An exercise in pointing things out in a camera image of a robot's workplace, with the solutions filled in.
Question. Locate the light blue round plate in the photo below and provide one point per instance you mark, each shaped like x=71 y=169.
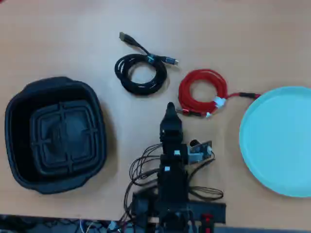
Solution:
x=279 y=145

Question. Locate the black square plastic bowl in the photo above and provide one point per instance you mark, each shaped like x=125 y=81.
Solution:
x=24 y=109

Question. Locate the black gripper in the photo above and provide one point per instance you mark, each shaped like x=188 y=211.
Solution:
x=171 y=138

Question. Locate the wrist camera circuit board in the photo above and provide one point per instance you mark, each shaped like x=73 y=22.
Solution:
x=199 y=153

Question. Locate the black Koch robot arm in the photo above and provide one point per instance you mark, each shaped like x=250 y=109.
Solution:
x=172 y=184

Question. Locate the red and black clamp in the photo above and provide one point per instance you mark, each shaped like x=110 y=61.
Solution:
x=207 y=222

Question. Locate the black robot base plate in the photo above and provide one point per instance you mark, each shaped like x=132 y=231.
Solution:
x=213 y=211

